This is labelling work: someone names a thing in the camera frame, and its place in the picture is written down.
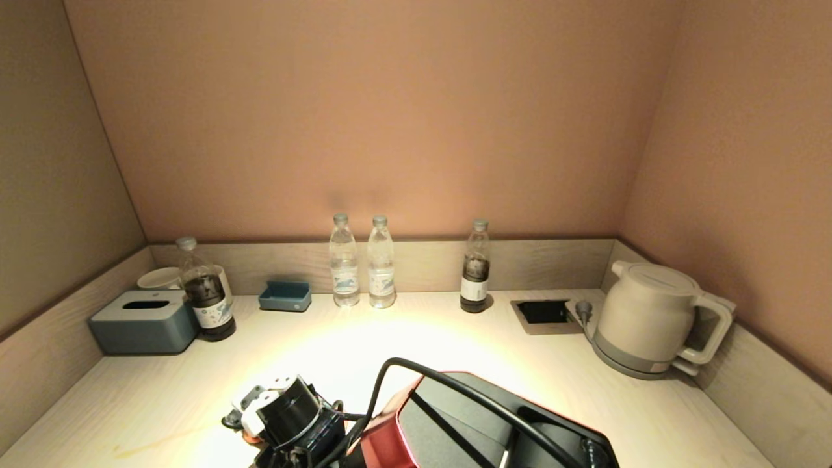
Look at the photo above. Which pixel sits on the small blue tray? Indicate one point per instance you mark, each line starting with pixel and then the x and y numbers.
pixel 285 300

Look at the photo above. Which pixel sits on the grey kettle plug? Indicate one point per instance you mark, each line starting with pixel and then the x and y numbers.
pixel 583 310

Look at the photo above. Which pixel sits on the cream electric kettle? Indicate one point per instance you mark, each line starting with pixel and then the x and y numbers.
pixel 647 312

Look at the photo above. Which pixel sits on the white cup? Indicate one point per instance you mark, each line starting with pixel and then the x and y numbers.
pixel 159 279

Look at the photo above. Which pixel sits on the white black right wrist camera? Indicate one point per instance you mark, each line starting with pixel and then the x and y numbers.
pixel 286 409

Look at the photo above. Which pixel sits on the red black right robot arm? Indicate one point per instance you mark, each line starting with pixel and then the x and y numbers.
pixel 455 429

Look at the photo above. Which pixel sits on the black recessed power socket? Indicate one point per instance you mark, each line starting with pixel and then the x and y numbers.
pixel 545 313

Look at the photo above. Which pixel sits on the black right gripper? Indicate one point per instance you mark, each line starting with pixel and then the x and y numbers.
pixel 315 445

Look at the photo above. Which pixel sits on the orange microfibre cloth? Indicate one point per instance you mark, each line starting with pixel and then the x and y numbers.
pixel 251 439

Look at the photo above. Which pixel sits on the clear water bottle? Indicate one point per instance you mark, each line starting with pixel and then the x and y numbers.
pixel 344 273
pixel 381 273

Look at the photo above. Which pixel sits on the dark drink bottle patterned label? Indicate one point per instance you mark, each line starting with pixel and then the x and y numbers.
pixel 209 305

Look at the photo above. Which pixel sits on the grey kettle base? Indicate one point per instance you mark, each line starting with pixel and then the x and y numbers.
pixel 624 367

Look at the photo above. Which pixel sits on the dark drink bottle white label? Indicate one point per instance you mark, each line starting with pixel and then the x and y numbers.
pixel 475 279

